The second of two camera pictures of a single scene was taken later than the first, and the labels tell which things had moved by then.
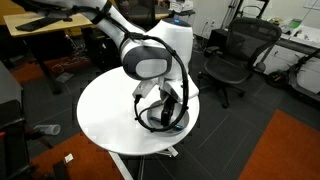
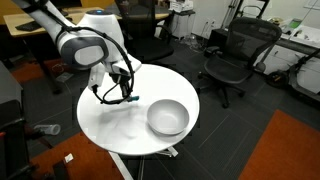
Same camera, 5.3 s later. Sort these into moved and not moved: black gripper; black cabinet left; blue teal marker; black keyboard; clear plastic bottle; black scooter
Moved: black gripper; blue teal marker
Not moved: black scooter; clear plastic bottle; black keyboard; black cabinet left
